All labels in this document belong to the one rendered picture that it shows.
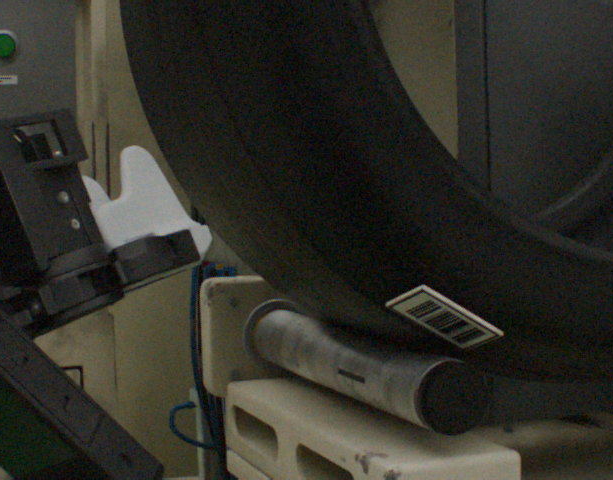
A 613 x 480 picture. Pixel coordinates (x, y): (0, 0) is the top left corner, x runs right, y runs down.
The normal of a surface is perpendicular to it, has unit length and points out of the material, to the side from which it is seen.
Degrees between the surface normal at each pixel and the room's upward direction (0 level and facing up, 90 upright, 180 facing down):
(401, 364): 48
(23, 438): 127
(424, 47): 90
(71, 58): 90
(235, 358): 90
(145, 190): 69
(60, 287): 83
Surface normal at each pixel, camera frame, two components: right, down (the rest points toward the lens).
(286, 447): -0.94, 0.04
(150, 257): 0.72, -0.32
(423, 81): 0.33, 0.04
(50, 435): -0.26, 0.65
